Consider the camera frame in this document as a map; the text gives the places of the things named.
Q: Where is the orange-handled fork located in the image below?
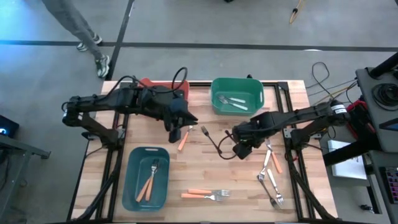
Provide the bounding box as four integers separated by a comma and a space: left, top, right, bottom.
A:
177, 124, 194, 152
180, 192, 224, 202
135, 158, 160, 203
144, 158, 160, 202
187, 188, 231, 197
264, 139, 284, 174

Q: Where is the dark teal plastic bin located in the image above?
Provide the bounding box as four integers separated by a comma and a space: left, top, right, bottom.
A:
121, 146, 171, 213

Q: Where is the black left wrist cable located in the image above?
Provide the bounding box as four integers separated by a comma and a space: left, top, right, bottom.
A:
113, 66, 189, 96

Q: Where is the white box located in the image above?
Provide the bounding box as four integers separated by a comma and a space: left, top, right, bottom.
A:
327, 139, 368, 181

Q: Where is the black pole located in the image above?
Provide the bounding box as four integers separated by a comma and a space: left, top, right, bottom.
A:
369, 51, 398, 79

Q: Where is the coiled black cable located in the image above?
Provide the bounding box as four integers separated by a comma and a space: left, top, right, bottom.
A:
371, 82, 398, 112

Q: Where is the grey equipment cart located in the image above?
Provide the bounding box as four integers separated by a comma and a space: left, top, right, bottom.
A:
355, 67, 398, 154

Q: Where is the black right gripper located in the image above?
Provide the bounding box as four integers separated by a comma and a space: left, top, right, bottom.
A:
232, 111, 270, 147

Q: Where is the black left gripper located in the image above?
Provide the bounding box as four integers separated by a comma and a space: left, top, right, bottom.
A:
136, 85, 199, 131

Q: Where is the keypad with coloured buttons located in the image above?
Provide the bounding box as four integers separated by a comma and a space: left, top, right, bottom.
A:
384, 166, 398, 205

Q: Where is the yellow floor cable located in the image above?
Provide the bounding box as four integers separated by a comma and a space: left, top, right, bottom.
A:
310, 83, 358, 108

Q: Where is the yellow cord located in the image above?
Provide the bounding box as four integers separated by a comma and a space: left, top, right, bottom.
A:
289, 0, 307, 25

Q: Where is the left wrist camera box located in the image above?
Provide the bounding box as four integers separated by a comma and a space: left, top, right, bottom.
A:
168, 126, 182, 144

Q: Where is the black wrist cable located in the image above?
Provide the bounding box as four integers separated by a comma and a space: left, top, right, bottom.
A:
113, 66, 189, 96
216, 133, 246, 161

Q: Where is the orange plastic bin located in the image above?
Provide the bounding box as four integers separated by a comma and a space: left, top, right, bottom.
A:
138, 77, 190, 100

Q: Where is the tablet screen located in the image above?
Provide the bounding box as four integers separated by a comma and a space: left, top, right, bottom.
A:
379, 120, 398, 132

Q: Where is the black floor cable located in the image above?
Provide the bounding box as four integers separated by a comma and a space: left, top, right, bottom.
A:
312, 61, 358, 105

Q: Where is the person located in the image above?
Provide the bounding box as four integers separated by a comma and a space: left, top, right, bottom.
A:
42, 0, 111, 78

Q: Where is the black aluminium table frame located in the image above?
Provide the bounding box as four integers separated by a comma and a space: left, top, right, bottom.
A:
67, 80, 338, 223

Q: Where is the black box with blue light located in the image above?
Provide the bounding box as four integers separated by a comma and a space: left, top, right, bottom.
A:
0, 114, 20, 139

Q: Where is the green plastic bin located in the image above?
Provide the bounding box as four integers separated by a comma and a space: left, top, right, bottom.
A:
210, 77, 266, 118

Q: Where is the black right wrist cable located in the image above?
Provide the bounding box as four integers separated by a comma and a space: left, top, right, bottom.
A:
216, 133, 246, 161

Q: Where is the grey metal stand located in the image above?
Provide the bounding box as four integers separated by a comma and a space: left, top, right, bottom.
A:
0, 133, 52, 224

